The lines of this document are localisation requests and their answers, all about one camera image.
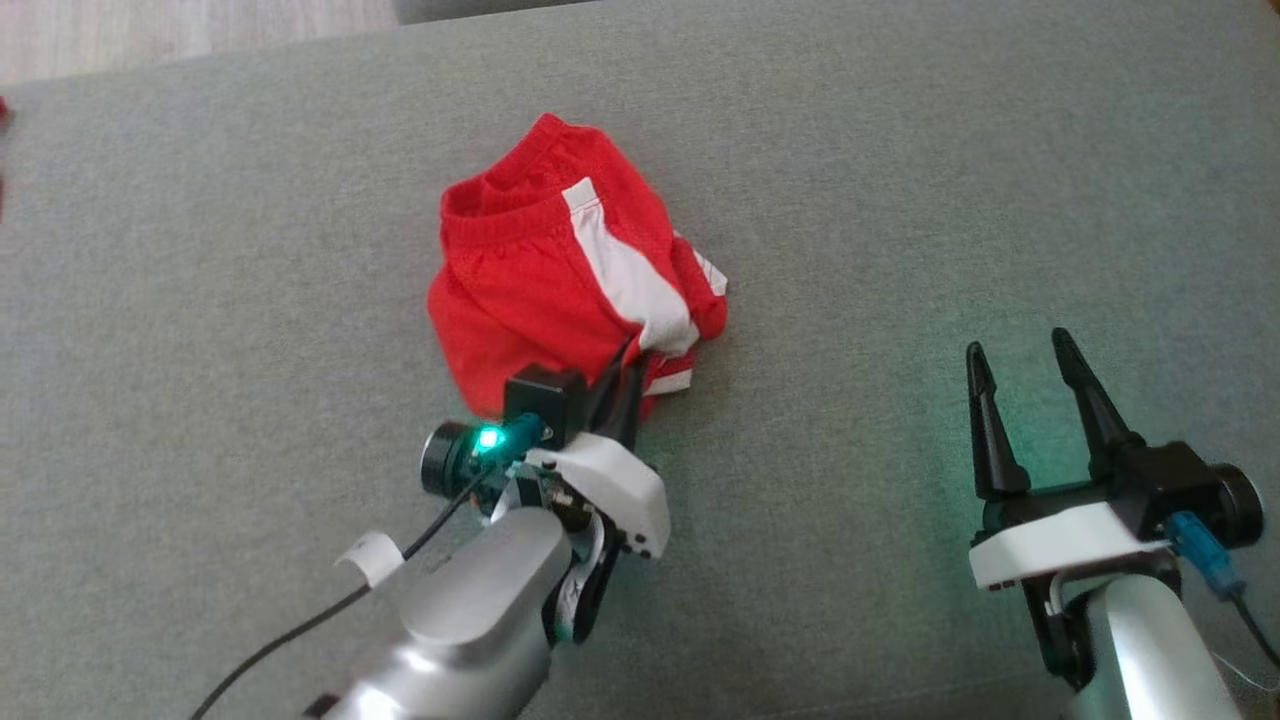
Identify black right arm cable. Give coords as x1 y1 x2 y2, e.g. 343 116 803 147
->
1165 510 1280 671

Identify red shorts with white stripes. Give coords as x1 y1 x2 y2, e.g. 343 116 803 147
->
427 113 729 421

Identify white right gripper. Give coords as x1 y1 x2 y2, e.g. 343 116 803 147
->
966 328 1171 591

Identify white cable label tag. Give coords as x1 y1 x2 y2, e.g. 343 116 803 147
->
335 532 406 589

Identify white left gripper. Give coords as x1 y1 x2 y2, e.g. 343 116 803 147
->
515 338 671 561

